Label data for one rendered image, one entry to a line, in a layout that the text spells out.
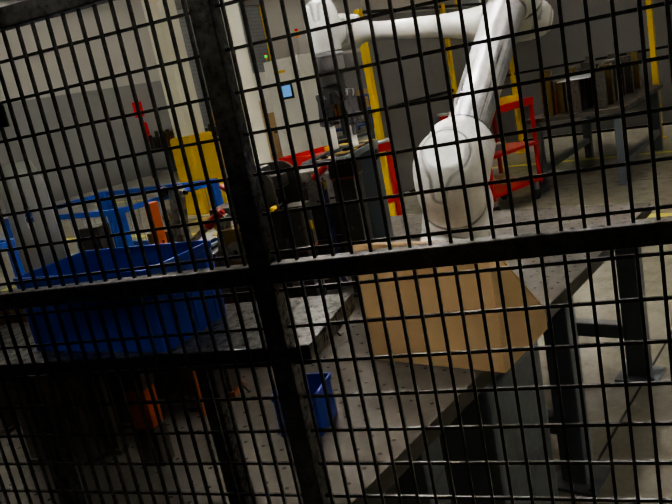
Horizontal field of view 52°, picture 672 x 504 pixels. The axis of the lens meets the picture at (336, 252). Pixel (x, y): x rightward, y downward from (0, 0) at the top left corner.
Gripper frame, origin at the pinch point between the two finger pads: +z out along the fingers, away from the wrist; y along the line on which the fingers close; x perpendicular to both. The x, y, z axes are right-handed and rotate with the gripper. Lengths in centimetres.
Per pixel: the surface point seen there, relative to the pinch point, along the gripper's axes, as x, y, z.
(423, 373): 53, -46, 50
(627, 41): -734, 75, -1
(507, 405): 43, -61, 62
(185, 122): -474, 570, -9
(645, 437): -47, -68, 120
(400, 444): 82, -56, 50
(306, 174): -0.9, 17.9, 9.9
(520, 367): 34, -61, 57
